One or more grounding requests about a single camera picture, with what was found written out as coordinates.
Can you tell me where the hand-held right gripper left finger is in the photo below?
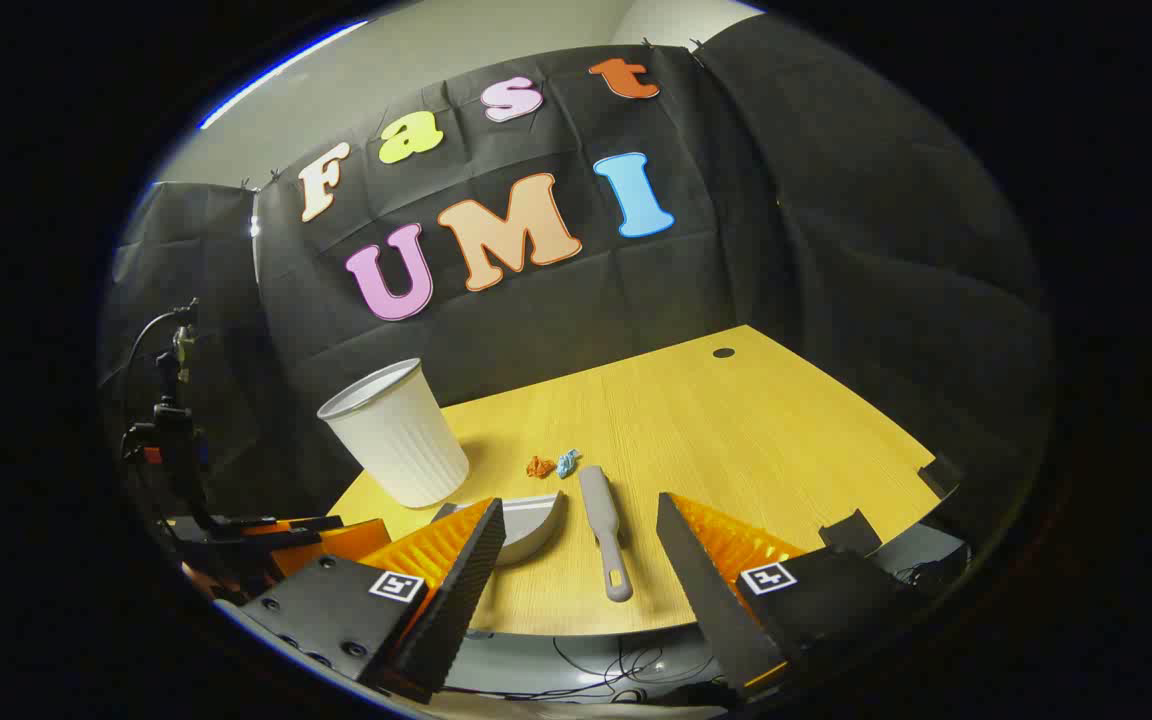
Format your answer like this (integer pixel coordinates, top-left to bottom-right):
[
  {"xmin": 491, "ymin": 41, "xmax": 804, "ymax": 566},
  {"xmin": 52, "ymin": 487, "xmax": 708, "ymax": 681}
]
[{"xmin": 234, "ymin": 497, "xmax": 507, "ymax": 704}]

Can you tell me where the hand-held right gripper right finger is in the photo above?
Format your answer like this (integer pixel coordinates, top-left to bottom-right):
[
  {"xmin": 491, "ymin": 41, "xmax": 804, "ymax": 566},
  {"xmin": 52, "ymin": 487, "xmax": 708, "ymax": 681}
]
[{"xmin": 656, "ymin": 490, "xmax": 922, "ymax": 703}]

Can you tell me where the grey dustpan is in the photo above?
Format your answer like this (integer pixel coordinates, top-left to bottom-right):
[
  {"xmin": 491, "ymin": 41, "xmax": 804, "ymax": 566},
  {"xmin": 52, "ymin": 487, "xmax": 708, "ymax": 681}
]
[{"xmin": 433, "ymin": 490, "xmax": 569, "ymax": 569}]

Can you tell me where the white ribbed garbage bin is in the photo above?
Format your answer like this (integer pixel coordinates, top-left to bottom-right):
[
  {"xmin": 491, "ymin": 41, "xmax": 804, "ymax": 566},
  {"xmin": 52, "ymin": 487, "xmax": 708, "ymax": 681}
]
[{"xmin": 316, "ymin": 358, "xmax": 471, "ymax": 509}]

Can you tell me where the small grey broom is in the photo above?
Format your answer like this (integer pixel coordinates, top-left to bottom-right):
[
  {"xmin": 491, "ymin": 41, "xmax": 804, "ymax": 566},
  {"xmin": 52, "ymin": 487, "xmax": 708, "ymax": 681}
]
[{"xmin": 578, "ymin": 465, "xmax": 634, "ymax": 604}]

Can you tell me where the wooden desktop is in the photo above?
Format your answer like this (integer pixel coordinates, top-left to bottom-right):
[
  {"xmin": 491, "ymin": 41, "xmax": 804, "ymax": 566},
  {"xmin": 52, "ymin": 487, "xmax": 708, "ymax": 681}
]
[{"xmin": 326, "ymin": 323, "xmax": 965, "ymax": 638}]

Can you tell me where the black tape piece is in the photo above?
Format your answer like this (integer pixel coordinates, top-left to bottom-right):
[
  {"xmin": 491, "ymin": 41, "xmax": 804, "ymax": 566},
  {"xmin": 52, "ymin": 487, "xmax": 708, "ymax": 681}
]
[
  {"xmin": 818, "ymin": 508, "xmax": 882, "ymax": 556},
  {"xmin": 918, "ymin": 455, "xmax": 965, "ymax": 499}
]

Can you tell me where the black backdrop cloth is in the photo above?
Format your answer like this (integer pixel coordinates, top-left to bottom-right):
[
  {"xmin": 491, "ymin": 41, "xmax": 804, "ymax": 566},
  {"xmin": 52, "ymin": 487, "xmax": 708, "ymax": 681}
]
[{"xmin": 101, "ymin": 15, "xmax": 1052, "ymax": 561}]

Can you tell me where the black cable bundle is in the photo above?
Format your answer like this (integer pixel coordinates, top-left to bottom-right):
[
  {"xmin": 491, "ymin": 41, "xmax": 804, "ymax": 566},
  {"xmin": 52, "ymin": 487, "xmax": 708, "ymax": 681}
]
[{"xmin": 546, "ymin": 635, "xmax": 727, "ymax": 706}]

